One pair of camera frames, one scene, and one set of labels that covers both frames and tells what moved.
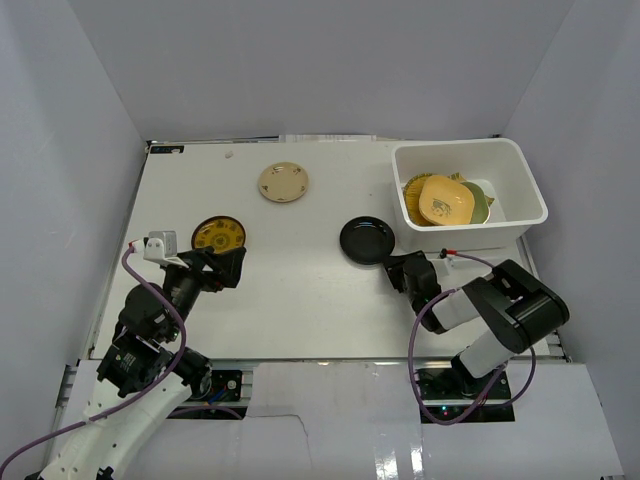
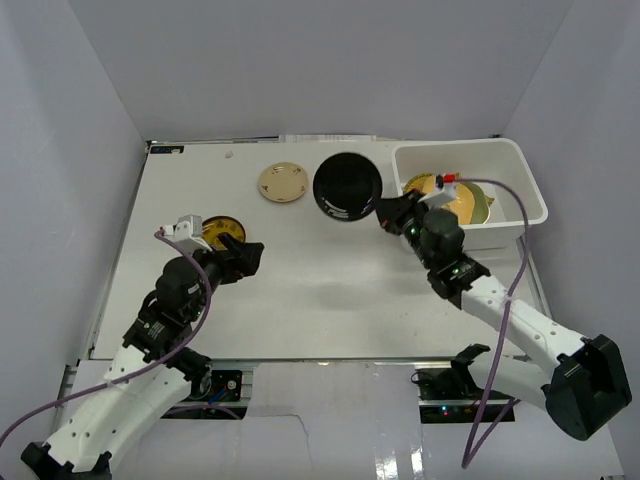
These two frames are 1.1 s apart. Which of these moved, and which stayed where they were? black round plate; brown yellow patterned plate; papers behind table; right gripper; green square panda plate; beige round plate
Moved: right gripper; black round plate
Stayed: brown yellow patterned plate; beige round plate; papers behind table; green square panda plate
